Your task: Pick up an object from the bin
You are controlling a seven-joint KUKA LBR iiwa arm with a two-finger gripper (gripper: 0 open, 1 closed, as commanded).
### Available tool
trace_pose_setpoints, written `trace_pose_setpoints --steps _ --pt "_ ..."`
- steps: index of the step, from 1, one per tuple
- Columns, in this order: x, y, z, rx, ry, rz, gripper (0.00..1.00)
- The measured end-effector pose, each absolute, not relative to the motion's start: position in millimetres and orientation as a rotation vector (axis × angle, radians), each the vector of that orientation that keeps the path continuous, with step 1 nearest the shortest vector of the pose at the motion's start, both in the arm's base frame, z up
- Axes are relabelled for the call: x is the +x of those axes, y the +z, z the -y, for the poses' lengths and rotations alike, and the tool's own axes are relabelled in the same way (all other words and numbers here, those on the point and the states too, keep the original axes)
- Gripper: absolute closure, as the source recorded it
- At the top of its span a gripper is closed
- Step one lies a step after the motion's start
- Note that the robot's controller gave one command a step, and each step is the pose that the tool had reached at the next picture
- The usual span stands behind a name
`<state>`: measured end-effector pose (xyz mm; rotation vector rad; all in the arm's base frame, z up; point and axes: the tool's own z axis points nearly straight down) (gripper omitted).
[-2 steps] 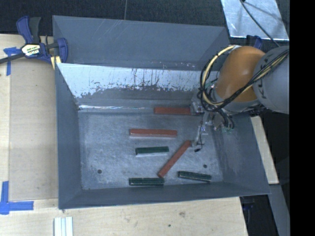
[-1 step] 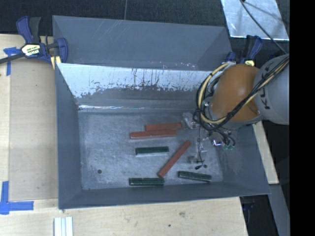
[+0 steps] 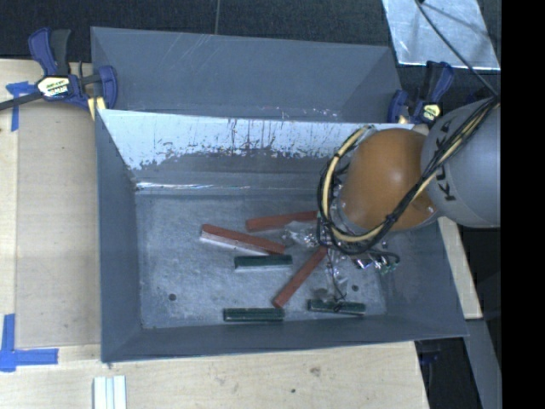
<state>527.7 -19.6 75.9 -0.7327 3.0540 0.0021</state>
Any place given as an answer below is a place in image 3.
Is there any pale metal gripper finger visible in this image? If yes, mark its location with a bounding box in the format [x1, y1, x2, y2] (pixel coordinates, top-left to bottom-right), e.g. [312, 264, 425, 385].
[283, 226, 320, 248]
[324, 255, 355, 290]

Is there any red-brown flat block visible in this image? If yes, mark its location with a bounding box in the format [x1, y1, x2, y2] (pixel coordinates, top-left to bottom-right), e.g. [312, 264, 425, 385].
[272, 245, 330, 309]
[245, 210, 320, 233]
[199, 223, 287, 256]

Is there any dark green flat block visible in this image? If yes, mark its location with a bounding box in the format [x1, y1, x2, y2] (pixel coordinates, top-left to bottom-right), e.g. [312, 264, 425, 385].
[222, 307, 286, 324]
[233, 254, 295, 273]
[307, 298, 368, 316]

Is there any grey metal bin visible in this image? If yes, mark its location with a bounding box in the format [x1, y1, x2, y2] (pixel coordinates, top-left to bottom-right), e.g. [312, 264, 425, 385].
[89, 26, 470, 364]

